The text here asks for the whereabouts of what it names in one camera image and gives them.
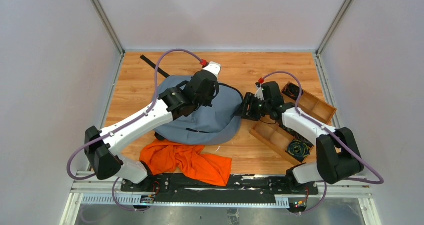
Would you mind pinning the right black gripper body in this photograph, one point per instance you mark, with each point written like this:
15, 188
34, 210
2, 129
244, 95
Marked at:
257, 107

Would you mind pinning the blue grey backpack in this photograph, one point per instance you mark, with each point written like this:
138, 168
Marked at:
208, 125

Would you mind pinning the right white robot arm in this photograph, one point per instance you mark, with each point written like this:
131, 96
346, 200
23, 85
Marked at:
337, 153

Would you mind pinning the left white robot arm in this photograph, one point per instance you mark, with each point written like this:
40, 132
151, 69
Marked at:
104, 146

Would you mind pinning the wooden compartment tray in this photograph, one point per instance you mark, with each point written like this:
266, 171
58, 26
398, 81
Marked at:
287, 143

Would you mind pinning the orange cloth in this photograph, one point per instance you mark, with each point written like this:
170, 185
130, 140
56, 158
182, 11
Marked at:
166, 156

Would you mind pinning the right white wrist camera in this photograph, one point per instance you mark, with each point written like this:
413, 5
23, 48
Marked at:
259, 94

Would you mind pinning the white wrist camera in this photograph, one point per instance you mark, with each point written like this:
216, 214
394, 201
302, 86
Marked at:
213, 68
259, 94

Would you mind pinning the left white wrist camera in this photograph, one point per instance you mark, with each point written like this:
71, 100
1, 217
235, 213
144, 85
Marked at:
213, 68

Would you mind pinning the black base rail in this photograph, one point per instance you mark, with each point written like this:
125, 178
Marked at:
240, 189

